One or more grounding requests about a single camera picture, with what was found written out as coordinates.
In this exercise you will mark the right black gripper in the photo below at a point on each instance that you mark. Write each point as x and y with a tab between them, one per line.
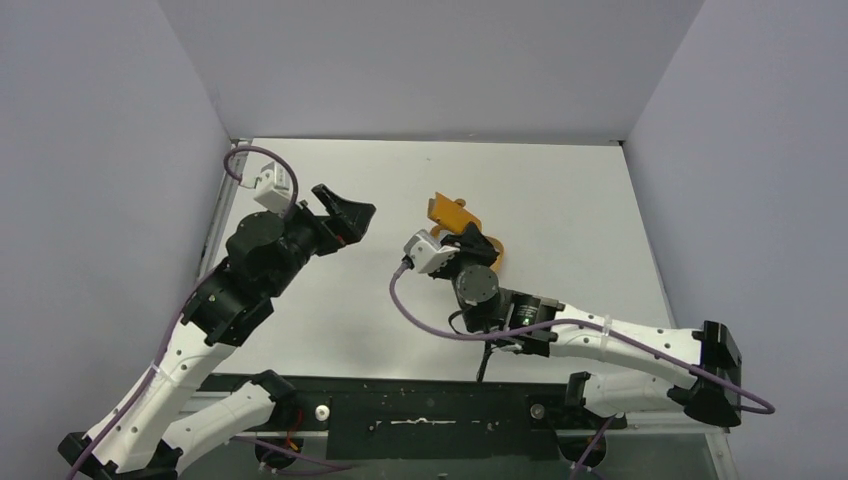
470	245

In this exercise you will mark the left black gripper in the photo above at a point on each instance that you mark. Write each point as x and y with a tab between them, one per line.
346	223

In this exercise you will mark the orange plastic tray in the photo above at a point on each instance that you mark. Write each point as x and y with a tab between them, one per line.
473	240

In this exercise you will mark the orange leather card holder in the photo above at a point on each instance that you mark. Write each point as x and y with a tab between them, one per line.
449	215

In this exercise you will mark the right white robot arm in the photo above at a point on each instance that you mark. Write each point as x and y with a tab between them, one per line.
695	371

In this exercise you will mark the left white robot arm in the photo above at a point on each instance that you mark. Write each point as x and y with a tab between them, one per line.
145	436

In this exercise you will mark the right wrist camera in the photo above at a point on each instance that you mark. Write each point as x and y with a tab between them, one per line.
425	254

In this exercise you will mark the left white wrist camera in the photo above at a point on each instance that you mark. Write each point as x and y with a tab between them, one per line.
273	188

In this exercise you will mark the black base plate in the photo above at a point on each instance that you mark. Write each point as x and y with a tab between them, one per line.
384	419

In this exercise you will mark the aluminium frame rail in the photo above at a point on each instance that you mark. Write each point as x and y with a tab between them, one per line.
645	422

